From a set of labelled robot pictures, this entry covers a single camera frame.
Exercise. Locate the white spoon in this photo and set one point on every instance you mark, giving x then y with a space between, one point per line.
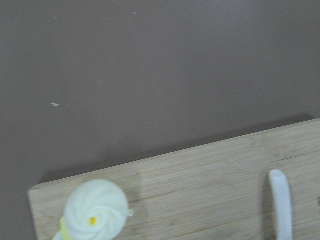
282 204

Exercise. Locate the wooden cutting board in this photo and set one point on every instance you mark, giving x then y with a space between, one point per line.
216 191

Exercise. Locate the yellow lemon squeezer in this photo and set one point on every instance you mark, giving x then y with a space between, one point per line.
97 210

